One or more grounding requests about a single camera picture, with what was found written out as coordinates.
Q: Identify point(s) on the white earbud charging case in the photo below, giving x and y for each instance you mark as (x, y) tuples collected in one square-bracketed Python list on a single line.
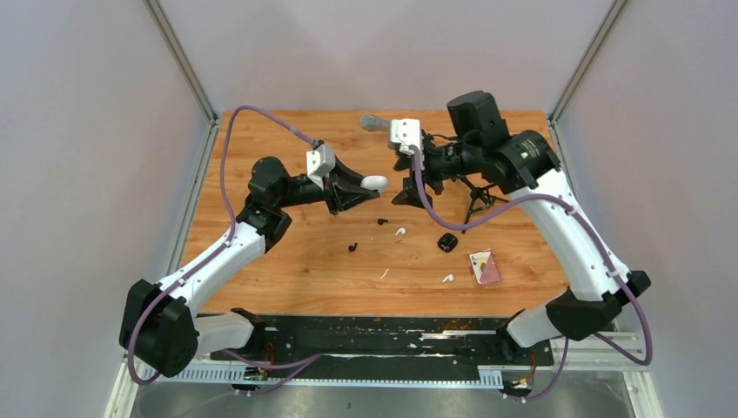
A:
[(374, 183)]

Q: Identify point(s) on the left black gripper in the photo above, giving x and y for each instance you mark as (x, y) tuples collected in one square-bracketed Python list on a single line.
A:
[(347, 179)]

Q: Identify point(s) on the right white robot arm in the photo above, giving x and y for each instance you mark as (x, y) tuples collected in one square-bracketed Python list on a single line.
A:
[(526, 169)]

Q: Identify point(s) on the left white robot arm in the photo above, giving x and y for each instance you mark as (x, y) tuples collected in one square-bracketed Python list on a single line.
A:
[(161, 324)]

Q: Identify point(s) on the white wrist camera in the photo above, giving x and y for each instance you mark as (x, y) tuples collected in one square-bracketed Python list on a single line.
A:
[(405, 136), (319, 164)]

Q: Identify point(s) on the slotted cable duct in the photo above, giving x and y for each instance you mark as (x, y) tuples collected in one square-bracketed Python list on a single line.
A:
[(487, 379)]

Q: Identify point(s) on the grey microphone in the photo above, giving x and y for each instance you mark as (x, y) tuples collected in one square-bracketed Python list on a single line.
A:
[(371, 122)]

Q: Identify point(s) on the black earbud charging case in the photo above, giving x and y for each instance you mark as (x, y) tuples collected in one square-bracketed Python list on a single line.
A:
[(447, 242)]

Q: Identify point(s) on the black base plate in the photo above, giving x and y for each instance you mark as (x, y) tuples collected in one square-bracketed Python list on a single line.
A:
[(388, 347)]

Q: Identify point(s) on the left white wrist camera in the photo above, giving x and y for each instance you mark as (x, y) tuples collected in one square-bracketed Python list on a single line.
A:
[(319, 164)]

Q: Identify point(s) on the playing card box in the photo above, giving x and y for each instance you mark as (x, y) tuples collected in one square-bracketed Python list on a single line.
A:
[(485, 271)]

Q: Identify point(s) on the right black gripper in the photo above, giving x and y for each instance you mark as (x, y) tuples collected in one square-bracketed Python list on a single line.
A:
[(410, 192)]

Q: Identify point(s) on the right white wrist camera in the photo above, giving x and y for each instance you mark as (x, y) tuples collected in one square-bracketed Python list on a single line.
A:
[(405, 136)]

